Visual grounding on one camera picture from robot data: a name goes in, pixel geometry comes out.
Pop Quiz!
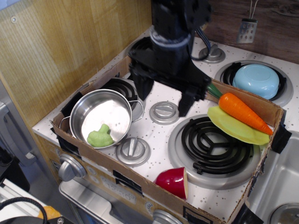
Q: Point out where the silver oven front knob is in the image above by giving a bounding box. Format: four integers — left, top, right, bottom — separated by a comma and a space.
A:
58, 154, 87, 182

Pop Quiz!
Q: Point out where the silver oven door handle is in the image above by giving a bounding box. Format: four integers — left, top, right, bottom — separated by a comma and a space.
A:
59, 180, 152, 224

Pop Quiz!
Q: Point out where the back right black burner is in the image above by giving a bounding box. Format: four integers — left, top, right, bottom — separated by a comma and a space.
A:
215, 60, 293, 107

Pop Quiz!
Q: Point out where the black cable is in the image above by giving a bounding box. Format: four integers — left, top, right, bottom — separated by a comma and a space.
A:
0, 197, 49, 224

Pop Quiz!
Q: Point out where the silver sink drain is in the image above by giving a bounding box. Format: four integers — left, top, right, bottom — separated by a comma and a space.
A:
269, 203, 299, 224

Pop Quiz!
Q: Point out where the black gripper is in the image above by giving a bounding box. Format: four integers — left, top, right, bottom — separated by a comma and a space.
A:
129, 40, 211, 117

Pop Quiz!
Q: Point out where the silver sink basin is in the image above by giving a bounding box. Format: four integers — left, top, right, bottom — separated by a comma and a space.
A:
248, 131, 299, 224

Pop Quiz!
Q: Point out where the hanging silver spatula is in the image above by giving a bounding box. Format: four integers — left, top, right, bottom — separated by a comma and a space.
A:
236, 0, 258, 44

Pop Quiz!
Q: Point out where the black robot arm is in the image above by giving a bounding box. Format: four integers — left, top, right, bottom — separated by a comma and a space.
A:
128, 0, 212, 117

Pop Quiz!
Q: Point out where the yellow toy banana slice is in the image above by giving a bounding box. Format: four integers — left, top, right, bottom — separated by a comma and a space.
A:
207, 106, 270, 145

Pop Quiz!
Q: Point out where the light blue bowl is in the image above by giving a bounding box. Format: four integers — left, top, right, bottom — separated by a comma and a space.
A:
232, 64, 279, 99

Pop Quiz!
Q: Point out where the silver back stove knob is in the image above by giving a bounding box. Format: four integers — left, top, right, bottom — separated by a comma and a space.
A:
199, 44, 226, 64

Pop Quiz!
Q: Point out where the silver centre stove knob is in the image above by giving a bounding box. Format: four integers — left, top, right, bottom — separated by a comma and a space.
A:
149, 101, 179, 125

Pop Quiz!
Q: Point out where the front left black burner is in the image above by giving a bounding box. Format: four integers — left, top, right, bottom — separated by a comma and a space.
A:
98, 77, 146, 122

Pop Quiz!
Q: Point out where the stainless steel pot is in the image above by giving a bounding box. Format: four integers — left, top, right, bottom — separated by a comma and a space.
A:
59, 89, 135, 150

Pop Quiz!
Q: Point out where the green toy broccoli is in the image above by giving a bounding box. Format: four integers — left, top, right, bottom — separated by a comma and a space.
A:
87, 124, 114, 148

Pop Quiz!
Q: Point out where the red toy apple half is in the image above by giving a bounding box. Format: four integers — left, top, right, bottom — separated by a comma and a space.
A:
154, 167, 188, 200

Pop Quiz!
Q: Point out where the orange toy carrot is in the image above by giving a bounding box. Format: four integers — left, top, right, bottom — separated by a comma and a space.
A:
207, 84, 273, 135

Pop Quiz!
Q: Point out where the silver stove knob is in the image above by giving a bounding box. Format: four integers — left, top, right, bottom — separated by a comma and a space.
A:
115, 138, 151, 167
199, 44, 226, 64
149, 101, 179, 125

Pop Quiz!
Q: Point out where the front right black burner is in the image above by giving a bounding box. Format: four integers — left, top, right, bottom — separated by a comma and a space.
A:
168, 115, 261, 190

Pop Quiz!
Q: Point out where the silver front stove knob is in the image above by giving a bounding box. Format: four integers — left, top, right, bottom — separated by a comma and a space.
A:
115, 138, 151, 167

